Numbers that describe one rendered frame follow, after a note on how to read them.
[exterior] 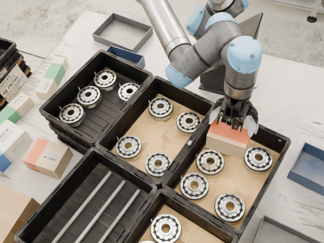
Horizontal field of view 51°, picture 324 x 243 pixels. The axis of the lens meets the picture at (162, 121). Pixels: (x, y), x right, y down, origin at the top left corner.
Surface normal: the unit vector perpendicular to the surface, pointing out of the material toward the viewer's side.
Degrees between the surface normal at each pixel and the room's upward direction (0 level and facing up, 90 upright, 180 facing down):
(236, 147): 90
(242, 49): 0
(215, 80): 90
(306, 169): 0
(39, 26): 0
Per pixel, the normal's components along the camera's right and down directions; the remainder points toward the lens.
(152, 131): -0.07, -0.54
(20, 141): 0.84, 0.42
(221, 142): -0.40, 0.78
